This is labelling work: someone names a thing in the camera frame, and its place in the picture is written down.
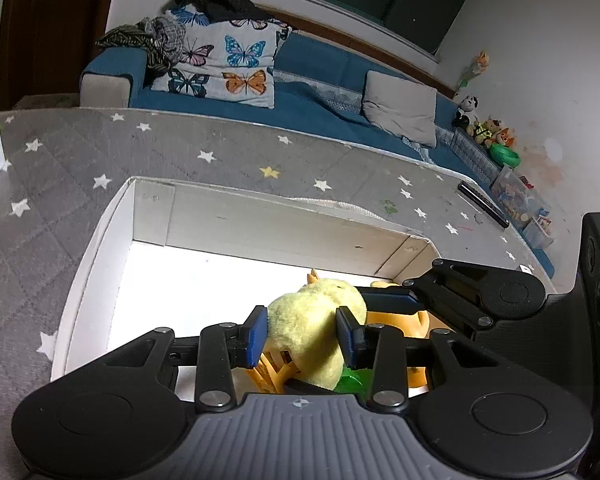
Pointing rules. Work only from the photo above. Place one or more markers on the green plastic bowl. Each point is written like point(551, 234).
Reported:
point(506, 156)

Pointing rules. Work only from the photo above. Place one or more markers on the green plastic toy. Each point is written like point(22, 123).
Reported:
point(352, 382)

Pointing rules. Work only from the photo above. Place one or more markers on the dark wooden door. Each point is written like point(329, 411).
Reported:
point(50, 25)

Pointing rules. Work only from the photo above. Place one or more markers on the orange rubber dinosaur toy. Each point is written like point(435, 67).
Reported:
point(400, 322)

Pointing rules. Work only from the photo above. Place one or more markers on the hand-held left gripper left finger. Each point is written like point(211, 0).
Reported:
point(257, 335)

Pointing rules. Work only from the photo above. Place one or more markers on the pale yellow plush toy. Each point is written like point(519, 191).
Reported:
point(315, 320)

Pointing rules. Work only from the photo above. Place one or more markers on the panda plush toy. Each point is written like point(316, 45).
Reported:
point(466, 110)

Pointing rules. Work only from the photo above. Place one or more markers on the grey star-print tablecloth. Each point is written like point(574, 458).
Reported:
point(55, 210)

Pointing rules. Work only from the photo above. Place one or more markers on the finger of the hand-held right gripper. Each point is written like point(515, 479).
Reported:
point(385, 296)

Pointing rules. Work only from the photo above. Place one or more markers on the grey cardboard box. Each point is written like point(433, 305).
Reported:
point(150, 280)

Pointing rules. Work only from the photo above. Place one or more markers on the black remote control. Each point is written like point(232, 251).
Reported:
point(482, 204)

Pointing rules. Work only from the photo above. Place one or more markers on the plaid shirt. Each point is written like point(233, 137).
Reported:
point(167, 42)

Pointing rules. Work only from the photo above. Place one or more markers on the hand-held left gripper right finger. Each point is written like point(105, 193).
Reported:
point(347, 340)

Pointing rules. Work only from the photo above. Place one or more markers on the butterfly print pillow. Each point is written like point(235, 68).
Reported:
point(230, 60)

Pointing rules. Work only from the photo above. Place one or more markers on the orange fox plush toy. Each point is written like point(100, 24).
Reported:
point(506, 137)

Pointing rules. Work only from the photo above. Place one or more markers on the dark striped cloth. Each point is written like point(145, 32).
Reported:
point(122, 37)

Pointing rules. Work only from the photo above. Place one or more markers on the grey cushion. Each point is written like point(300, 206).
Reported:
point(400, 107)

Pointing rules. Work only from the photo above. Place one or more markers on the clear plastic toy bin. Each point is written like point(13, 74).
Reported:
point(517, 195)

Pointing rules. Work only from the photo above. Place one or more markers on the orange and green plush toy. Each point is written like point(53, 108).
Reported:
point(477, 67)

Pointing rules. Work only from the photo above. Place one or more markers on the blue sofa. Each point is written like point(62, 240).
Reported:
point(320, 95)

